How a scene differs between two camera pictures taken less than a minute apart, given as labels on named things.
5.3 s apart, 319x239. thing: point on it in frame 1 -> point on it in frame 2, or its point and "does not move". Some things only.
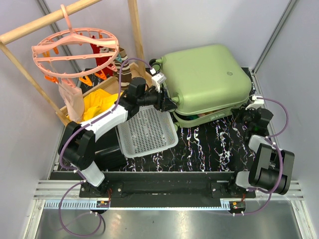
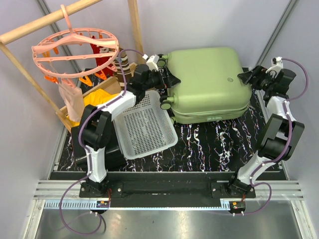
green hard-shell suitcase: (208, 83) does not move
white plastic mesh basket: (148, 131) does not move
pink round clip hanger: (75, 51) does not move
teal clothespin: (118, 58) does not move
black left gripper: (161, 97) -> (170, 80)
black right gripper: (240, 112) -> (258, 72)
